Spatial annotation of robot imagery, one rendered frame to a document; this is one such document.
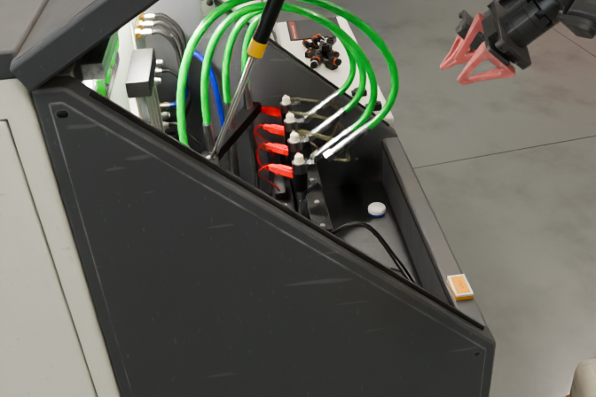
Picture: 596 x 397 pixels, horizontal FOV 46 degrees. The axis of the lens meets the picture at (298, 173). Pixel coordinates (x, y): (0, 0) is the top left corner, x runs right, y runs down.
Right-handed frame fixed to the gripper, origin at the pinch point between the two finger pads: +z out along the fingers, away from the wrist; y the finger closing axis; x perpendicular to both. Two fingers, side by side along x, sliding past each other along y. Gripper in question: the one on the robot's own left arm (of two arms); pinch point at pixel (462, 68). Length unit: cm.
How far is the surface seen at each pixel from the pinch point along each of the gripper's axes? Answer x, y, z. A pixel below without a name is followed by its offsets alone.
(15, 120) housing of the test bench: -50, 29, 25
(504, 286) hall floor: 130, -64, 85
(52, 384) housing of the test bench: -26, 41, 59
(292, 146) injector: -2.9, -9.4, 38.3
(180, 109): -26.4, -2.0, 38.5
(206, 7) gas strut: -26, -34, 40
